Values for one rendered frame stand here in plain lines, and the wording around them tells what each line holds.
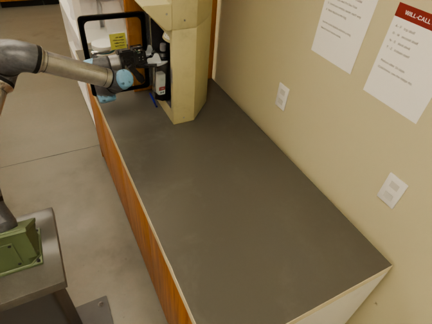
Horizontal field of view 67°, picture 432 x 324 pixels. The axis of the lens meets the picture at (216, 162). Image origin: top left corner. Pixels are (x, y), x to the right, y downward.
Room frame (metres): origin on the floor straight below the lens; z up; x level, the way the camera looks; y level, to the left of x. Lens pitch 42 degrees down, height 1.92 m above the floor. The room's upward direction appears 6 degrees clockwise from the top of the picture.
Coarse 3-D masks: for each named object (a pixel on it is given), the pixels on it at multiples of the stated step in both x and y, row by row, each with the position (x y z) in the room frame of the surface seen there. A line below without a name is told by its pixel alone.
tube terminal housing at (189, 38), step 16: (176, 0) 1.34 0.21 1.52; (192, 0) 1.38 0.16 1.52; (208, 0) 1.52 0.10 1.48; (176, 16) 1.34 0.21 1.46; (192, 16) 1.38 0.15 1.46; (208, 16) 1.54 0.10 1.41; (176, 32) 1.34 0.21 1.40; (192, 32) 1.38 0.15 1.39; (208, 32) 1.55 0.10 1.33; (176, 48) 1.34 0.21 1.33; (192, 48) 1.38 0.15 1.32; (208, 48) 1.56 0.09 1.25; (176, 64) 1.34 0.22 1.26; (192, 64) 1.38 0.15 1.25; (208, 64) 1.58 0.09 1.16; (176, 80) 1.34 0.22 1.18; (192, 80) 1.38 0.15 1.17; (176, 96) 1.34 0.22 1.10; (192, 96) 1.38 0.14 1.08; (176, 112) 1.34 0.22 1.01; (192, 112) 1.38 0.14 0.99
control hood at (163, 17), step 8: (136, 0) 1.35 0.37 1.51; (144, 0) 1.35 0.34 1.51; (152, 0) 1.36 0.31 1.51; (160, 0) 1.37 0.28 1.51; (144, 8) 1.27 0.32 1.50; (152, 8) 1.29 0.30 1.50; (160, 8) 1.31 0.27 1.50; (168, 8) 1.32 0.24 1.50; (152, 16) 1.29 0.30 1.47; (160, 16) 1.31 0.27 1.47; (168, 16) 1.32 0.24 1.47; (160, 24) 1.31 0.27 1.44; (168, 24) 1.32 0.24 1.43
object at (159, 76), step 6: (162, 60) 1.40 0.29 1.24; (168, 60) 1.42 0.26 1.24; (162, 66) 1.41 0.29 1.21; (168, 66) 1.42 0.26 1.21; (156, 72) 1.41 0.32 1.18; (162, 72) 1.41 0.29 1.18; (168, 72) 1.42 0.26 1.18; (156, 78) 1.41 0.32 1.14; (162, 78) 1.40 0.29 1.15; (168, 78) 1.42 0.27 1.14; (156, 84) 1.41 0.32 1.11; (162, 84) 1.40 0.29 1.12; (168, 84) 1.42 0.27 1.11; (156, 90) 1.41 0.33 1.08; (162, 90) 1.40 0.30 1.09; (168, 90) 1.42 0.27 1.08
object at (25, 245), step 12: (24, 228) 0.53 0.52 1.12; (0, 240) 0.49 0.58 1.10; (12, 240) 0.50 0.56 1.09; (24, 240) 0.52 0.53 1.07; (36, 240) 0.57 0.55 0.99; (0, 252) 0.48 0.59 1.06; (12, 252) 0.49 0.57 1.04; (24, 252) 0.51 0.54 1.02; (36, 252) 0.53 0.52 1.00; (0, 264) 0.47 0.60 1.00; (12, 264) 0.49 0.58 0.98; (24, 264) 0.50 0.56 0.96; (36, 264) 0.51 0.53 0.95; (0, 276) 0.46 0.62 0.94
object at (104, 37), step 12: (120, 12) 1.53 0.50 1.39; (84, 24) 1.44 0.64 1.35; (96, 24) 1.47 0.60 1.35; (108, 24) 1.50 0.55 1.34; (120, 24) 1.53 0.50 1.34; (132, 24) 1.55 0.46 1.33; (96, 36) 1.47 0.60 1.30; (108, 36) 1.49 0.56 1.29; (120, 36) 1.52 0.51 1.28; (132, 36) 1.55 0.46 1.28; (96, 48) 1.46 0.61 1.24; (108, 48) 1.49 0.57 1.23; (120, 48) 1.52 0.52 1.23; (144, 72) 1.57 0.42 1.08; (132, 84) 1.54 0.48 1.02
